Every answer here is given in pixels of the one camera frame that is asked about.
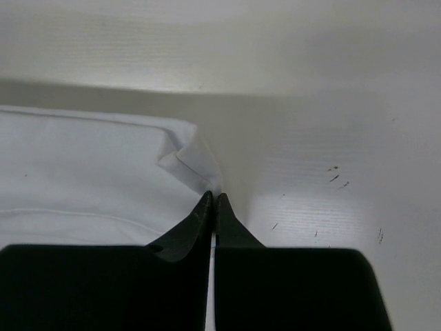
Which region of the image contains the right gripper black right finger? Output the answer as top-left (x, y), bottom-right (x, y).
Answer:
top-left (214, 194), bottom-right (392, 330)

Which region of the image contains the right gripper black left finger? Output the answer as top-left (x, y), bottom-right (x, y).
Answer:
top-left (1, 192), bottom-right (212, 330)

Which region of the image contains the white skirt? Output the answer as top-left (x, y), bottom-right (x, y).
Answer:
top-left (1, 106), bottom-right (222, 251)

